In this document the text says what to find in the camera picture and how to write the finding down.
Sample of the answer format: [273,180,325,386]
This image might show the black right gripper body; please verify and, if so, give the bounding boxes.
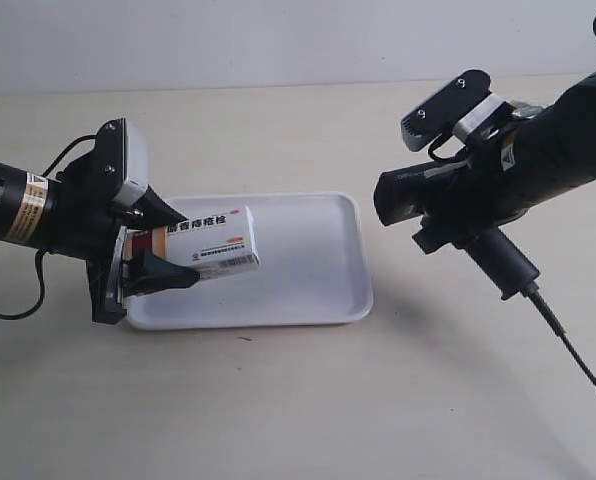
[410,117,531,244]

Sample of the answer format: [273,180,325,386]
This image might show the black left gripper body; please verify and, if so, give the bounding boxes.
[45,118,128,324]

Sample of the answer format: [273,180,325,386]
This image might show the black handheld barcode scanner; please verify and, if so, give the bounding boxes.
[373,161,540,300]

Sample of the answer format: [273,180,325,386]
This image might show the white red medicine box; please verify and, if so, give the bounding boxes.
[123,205,260,280]

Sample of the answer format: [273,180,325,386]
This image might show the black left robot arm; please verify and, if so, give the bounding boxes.
[0,118,200,325]

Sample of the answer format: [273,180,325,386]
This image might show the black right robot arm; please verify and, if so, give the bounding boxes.
[413,71,596,253]

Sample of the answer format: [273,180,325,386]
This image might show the white plastic tray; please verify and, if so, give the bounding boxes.
[126,192,373,330]

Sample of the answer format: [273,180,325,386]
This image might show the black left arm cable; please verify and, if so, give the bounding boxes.
[0,133,99,320]

